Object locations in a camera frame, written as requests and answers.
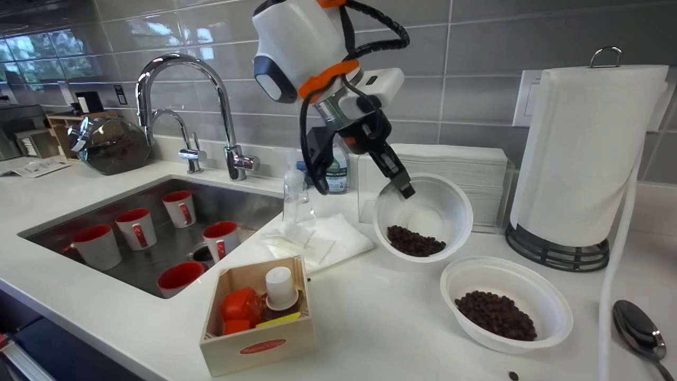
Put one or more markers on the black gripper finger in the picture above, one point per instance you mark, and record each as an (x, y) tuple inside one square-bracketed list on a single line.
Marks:
[(392, 167)]

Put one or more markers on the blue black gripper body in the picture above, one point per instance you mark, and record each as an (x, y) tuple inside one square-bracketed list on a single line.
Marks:
[(348, 108)]

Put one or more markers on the white bowl with beans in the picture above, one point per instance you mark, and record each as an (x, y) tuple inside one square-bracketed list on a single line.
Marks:
[(439, 208)]

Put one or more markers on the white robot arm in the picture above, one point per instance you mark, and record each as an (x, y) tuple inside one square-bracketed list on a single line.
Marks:
[(309, 51)]

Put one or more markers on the white empty bowl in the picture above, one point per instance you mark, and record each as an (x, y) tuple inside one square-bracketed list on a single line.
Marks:
[(506, 305)]

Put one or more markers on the green cap soap bottle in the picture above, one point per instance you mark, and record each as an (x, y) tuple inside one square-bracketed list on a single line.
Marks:
[(338, 174)]

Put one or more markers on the clear small bottle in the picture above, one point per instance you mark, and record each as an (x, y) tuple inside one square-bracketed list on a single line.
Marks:
[(298, 205)]

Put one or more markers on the dark coffee beans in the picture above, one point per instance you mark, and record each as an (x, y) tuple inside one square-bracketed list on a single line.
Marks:
[(412, 243)]

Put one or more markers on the white napkin stack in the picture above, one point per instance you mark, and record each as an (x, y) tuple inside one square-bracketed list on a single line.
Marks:
[(480, 172)]

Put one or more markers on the white crumpled paper towel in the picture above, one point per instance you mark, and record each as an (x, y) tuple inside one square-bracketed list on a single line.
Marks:
[(320, 243)]

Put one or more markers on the white toy bottle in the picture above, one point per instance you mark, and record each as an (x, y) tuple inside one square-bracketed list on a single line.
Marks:
[(281, 288)]

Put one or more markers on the small chrome side tap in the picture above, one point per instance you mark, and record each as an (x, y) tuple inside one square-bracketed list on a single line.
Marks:
[(191, 151)]

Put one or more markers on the red white mug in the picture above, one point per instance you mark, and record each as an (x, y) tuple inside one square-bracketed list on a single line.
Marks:
[(139, 230), (220, 237), (98, 247), (179, 276), (181, 208)]

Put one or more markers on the yellow toy item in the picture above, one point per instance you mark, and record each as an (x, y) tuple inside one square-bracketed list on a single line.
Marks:
[(281, 320)]

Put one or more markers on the paper towel roll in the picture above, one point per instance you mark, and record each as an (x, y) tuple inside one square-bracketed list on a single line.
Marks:
[(632, 104)]

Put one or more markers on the wooden toy box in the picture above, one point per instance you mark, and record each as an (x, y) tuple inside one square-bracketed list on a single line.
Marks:
[(227, 354)]

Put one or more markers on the orange toy item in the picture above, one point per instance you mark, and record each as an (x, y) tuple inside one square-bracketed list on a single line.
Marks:
[(242, 310)]

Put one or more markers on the black paper towel holder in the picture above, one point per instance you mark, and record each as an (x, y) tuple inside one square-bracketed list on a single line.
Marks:
[(557, 255)]

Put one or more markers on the stainless steel sink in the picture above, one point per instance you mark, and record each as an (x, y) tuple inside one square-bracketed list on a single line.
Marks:
[(142, 268)]

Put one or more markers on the black metal spoon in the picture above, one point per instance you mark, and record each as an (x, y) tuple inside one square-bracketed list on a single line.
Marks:
[(643, 336)]

